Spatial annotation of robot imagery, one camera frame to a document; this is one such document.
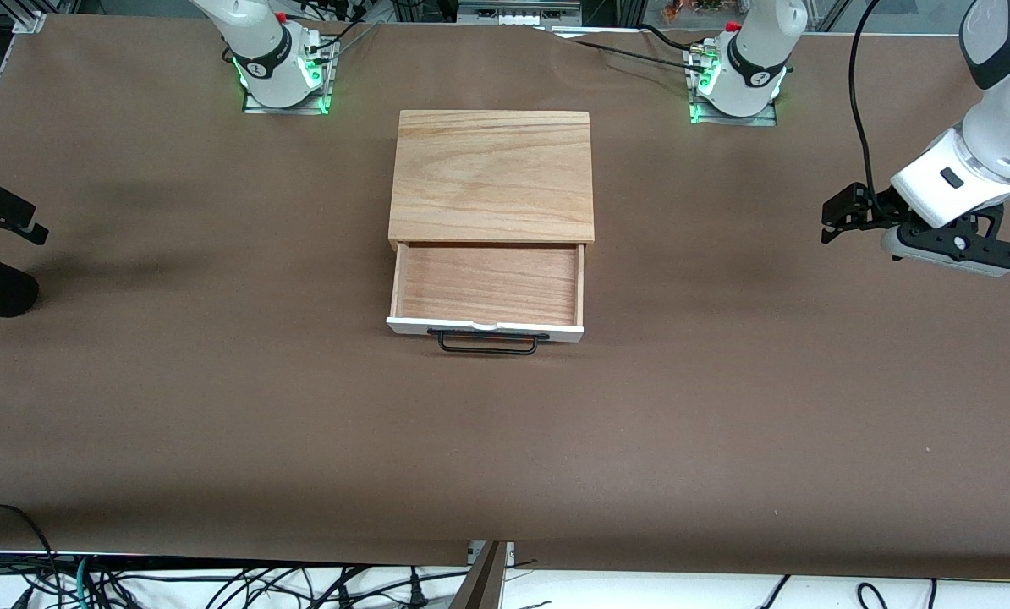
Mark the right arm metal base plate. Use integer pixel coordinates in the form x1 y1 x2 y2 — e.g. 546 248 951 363
243 80 337 115

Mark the black cable across table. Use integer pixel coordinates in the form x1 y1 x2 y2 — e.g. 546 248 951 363
552 24 709 73

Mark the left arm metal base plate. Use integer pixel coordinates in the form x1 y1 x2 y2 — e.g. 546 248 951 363
689 97 779 126

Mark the wooden drawer cabinet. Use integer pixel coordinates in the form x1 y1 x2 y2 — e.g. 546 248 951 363
387 110 597 248

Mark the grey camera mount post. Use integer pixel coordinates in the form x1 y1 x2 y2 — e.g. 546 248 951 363
450 540 516 609

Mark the black arm base cable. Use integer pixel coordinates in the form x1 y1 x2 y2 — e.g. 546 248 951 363
298 0 383 56

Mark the black looped cable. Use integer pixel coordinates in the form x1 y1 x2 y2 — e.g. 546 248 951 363
0 504 59 593

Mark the white drawer with black handle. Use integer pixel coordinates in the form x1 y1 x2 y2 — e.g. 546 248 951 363
386 241 587 356

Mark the white socket strip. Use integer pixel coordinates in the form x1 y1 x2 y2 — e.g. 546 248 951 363
457 0 584 26

